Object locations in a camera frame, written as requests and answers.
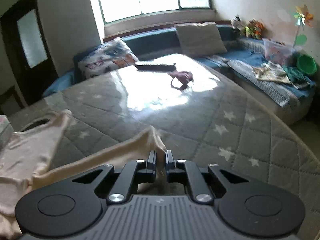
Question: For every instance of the cream baby garment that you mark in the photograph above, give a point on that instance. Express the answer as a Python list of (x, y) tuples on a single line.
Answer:
[(20, 155)]

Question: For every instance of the green basket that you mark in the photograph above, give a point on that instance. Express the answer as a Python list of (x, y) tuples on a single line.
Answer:
[(306, 63)]

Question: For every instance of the teal cloth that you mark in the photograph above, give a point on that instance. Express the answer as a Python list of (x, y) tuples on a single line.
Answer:
[(297, 77)]

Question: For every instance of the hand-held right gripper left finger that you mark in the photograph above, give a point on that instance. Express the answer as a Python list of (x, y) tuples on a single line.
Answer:
[(151, 160)]

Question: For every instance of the pink hair clip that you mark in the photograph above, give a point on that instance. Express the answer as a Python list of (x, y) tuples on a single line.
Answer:
[(183, 76)]

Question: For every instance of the teal sofa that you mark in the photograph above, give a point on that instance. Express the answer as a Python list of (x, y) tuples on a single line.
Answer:
[(155, 37)]

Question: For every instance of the dark door with frosted glass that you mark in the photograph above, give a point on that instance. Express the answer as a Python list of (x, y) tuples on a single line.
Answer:
[(15, 62)]

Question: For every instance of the colourful pinwheel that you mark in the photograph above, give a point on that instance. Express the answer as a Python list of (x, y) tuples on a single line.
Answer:
[(303, 16)]

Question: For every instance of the printed cloth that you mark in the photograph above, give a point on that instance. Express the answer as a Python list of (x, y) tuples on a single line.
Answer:
[(271, 73)]

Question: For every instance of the clear plastic toy box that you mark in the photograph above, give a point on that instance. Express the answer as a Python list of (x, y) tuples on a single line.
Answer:
[(277, 51)]

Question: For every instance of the grey quilted star table cover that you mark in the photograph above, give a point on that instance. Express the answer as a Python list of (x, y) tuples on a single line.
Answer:
[(200, 120)]

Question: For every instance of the butterfly print pillow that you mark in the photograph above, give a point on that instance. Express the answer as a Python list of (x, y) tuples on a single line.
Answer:
[(107, 57)]

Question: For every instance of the plain grey pillow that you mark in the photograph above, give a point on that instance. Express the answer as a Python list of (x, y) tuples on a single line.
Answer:
[(200, 38)]

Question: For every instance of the black remote control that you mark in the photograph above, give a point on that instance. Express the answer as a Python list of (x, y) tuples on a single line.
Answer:
[(155, 67)]

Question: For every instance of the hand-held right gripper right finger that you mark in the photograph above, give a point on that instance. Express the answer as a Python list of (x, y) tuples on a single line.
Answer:
[(169, 160)]

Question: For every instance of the orange plush toy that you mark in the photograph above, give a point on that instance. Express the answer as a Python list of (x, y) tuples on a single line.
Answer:
[(259, 30)]

